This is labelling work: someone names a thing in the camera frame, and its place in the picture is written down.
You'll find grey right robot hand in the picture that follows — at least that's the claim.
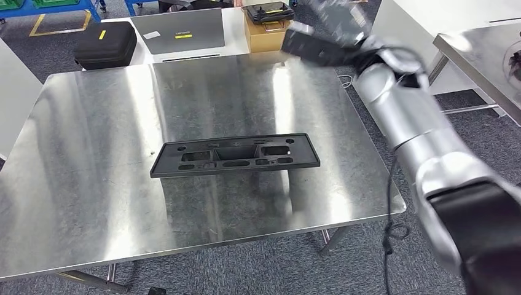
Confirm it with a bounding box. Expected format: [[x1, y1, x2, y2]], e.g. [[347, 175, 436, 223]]
[[301, 0, 373, 49]]

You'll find black plastic panel part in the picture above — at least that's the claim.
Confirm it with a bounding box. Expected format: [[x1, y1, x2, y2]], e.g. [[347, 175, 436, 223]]
[[149, 133, 321, 179]]

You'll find black tool case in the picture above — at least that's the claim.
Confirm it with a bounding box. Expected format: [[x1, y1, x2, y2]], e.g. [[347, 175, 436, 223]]
[[242, 2, 295, 25]]

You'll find brown cardboard box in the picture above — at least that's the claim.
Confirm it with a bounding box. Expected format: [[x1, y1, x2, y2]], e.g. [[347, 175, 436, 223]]
[[243, 12, 292, 53]]

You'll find white panel board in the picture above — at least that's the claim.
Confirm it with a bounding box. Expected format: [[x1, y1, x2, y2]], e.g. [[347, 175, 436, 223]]
[[351, 0, 521, 137], [0, 37, 44, 162]]

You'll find grey laptop computer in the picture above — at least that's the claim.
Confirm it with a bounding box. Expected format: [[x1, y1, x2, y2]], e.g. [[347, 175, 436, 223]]
[[130, 8, 226, 55]]

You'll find black bag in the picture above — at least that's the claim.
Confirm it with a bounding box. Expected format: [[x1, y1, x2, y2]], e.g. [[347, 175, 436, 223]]
[[509, 50, 521, 80]]

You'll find blue metal cart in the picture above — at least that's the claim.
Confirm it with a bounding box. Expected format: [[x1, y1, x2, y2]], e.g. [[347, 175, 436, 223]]
[[0, 0, 102, 23], [123, 0, 160, 17]]

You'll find black bulky object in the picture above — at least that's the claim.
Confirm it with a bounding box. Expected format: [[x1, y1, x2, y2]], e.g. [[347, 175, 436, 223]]
[[73, 21, 138, 71]]

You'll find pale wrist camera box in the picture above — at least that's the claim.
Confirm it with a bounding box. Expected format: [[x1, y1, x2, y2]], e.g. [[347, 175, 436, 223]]
[[286, 20, 316, 37]]

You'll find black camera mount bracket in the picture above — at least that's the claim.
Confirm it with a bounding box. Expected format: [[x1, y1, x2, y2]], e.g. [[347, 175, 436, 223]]
[[281, 28, 365, 68]]

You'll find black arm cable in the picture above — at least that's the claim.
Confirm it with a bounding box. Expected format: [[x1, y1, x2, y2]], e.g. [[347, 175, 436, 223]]
[[358, 44, 428, 89]]

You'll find black dangling cable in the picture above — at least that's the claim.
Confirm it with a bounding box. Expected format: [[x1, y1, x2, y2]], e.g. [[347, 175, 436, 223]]
[[382, 154, 410, 295]]

